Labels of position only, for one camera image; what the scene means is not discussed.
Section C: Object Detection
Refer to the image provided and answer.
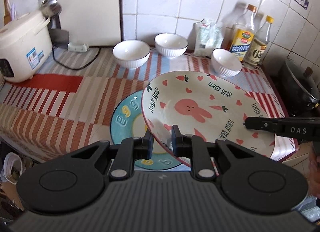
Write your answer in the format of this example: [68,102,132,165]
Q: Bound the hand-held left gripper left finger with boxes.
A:
[70,128,154,181]

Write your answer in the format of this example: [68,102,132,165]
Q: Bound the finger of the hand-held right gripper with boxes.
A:
[244,116,277,136]

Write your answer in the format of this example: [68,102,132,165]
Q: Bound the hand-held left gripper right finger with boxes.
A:
[171,125,255,182]

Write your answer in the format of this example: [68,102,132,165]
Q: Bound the blue fried egg plate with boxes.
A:
[110,90,187,171]

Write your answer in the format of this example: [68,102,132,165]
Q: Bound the pink rabbit print plate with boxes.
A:
[141,71,278,170]

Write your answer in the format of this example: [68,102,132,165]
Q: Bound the white ribbed bowl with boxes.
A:
[112,40,151,70]
[212,48,242,77]
[154,33,188,59]

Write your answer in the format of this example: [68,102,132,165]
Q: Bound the person's right hand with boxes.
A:
[308,144,320,195]

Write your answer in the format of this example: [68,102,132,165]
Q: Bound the black cooking pot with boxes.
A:
[270,72,320,120]
[277,59,320,120]

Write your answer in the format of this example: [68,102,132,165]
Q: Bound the glass pot lid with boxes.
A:
[284,59,320,102]

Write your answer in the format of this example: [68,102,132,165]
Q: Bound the yellow cap vinegar bottle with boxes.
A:
[244,15,275,70]

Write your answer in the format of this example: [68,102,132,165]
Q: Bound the yellow label cooking wine bottle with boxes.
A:
[229,4,257,62]

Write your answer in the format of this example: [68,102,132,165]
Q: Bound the striped tablecloth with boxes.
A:
[0,44,299,170]

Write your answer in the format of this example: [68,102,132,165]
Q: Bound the white salt bag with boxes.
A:
[194,19,223,57]

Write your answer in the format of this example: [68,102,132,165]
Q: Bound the white plastic container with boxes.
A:
[2,152,24,185]

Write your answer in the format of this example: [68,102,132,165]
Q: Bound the white cutting board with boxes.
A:
[51,0,123,47]

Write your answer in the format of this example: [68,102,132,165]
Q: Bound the white rice cooker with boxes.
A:
[0,10,53,83]

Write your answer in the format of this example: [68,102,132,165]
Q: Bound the black appliance cord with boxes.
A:
[51,44,102,71]

